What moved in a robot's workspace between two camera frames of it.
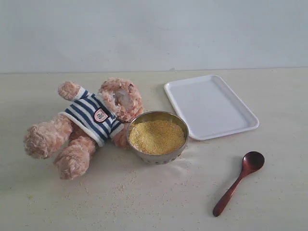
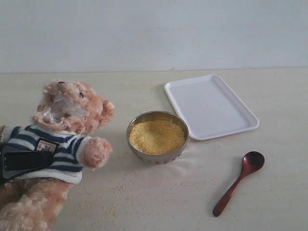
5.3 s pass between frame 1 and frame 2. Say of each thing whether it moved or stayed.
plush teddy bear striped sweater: moved
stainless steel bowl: stayed
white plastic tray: stayed
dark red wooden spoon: stayed
